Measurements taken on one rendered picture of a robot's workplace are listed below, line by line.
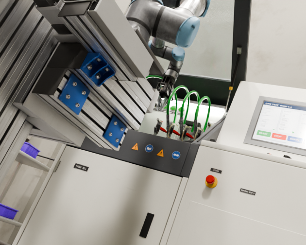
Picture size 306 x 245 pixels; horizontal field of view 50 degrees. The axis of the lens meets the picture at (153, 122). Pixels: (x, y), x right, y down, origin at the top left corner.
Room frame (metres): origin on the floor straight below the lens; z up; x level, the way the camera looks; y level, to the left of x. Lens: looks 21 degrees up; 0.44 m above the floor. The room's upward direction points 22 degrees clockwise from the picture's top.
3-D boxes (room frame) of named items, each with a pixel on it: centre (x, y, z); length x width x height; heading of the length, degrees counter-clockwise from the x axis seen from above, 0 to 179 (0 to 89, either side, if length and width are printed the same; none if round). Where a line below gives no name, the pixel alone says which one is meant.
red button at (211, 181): (1.31, -0.31, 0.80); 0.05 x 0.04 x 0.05; 63
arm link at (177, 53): (1.62, 0.03, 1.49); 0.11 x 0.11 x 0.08; 86
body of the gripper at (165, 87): (1.71, 0.01, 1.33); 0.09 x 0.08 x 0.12; 153
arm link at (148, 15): (1.01, 0.18, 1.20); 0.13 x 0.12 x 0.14; 86
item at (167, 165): (1.56, 0.07, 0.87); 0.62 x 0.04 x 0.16; 63
